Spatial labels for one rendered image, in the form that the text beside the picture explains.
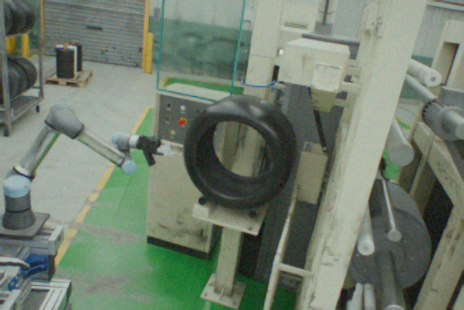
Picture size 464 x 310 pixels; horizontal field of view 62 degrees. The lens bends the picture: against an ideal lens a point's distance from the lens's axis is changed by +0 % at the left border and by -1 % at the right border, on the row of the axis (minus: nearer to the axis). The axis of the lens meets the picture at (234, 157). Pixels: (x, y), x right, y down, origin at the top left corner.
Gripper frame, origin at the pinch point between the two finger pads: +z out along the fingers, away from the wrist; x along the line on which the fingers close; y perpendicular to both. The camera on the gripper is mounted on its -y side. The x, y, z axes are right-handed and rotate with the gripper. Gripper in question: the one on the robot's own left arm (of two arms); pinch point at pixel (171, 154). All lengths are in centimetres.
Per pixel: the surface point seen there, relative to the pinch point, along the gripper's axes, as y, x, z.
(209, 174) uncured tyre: -11.0, 10.5, 19.5
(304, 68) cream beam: 62, -34, 64
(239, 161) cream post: -5.5, 27.7, 32.6
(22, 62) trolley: -31, 267, -339
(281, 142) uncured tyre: 24, -11, 58
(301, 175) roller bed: -3, 21, 70
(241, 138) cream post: 9.1, 27.7, 31.4
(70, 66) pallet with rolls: -70, 473, -418
